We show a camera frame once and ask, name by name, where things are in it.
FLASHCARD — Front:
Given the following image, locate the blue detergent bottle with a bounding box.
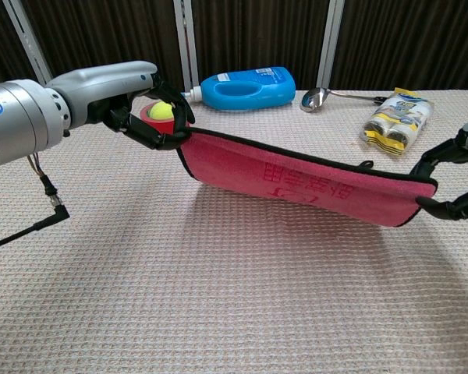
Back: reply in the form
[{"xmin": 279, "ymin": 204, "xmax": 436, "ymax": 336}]
[{"xmin": 181, "ymin": 65, "xmax": 297, "ymax": 113}]

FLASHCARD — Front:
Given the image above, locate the red cloth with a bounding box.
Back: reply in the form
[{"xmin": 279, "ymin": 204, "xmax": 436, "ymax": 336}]
[{"xmin": 176, "ymin": 126, "xmax": 440, "ymax": 228}]

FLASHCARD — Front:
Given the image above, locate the packaged roll refills, yellow label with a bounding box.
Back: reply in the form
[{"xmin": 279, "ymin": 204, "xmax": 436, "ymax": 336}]
[{"xmin": 360, "ymin": 87, "xmax": 434, "ymax": 157}]

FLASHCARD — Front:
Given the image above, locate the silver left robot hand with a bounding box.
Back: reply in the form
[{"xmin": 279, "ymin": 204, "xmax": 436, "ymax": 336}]
[{"xmin": 44, "ymin": 60, "xmax": 197, "ymax": 151}]

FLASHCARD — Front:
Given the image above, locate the grey metal partition post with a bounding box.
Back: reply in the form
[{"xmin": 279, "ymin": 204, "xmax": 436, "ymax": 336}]
[
  {"xmin": 2, "ymin": 0, "xmax": 55, "ymax": 85},
  {"xmin": 172, "ymin": 0, "xmax": 200, "ymax": 94},
  {"xmin": 317, "ymin": 0, "xmax": 346, "ymax": 91}
]

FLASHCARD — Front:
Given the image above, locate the red tape roll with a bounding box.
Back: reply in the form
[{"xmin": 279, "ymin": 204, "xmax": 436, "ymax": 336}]
[{"xmin": 139, "ymin": 104, "xmax": 176, "ymax": 136}]

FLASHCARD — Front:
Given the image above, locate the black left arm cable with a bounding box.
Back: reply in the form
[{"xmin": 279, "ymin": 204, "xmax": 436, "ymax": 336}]
[{"xmin": 0, "ymin": 151, "xmax": 70, "ymax": 253}]

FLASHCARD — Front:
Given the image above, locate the yellow-green tennis ball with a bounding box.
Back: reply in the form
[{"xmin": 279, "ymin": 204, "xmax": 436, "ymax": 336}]
[{"xmin": 147, "ymin": 101, "xmax": 176, "ymax": 120}]

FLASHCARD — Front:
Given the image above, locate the beige woven tablecloth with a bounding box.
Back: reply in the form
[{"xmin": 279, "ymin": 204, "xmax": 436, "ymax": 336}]
[{"xmin": 0, "ymin": 89, "xmax": 468, "ymax": 374}]

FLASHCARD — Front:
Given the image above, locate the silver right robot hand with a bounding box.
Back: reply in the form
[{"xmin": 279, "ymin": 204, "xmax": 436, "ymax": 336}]
[{"xmin": 409, "ymin": 118, "xmax": 468, "ymax": 221}]

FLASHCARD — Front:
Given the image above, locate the black pen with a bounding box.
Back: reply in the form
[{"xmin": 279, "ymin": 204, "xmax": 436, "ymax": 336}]
[{"xmin": 300, "ymin": 87, "xmax": 387, "ymax": 114}]

